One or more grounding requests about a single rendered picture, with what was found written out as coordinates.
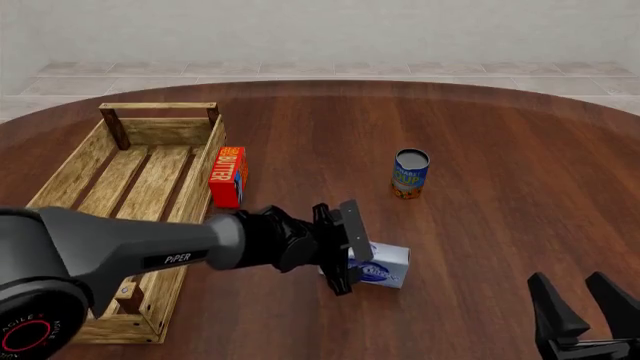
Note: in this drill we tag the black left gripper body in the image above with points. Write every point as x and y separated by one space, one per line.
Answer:
331 243

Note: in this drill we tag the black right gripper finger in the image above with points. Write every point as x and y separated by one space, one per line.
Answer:
552 311
620 311

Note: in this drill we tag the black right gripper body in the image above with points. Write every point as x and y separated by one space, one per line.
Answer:
585 349

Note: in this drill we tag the grey and black left robot arm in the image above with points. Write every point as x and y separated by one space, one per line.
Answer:
125 240

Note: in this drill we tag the white blue cream cheese box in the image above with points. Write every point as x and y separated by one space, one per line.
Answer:
387 268

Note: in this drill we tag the wooden slat tray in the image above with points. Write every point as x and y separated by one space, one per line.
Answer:
150 176

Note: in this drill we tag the blue soup tin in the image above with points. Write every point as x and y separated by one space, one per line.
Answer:
410 176

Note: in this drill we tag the red butter box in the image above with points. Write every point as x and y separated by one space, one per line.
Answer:
226 176

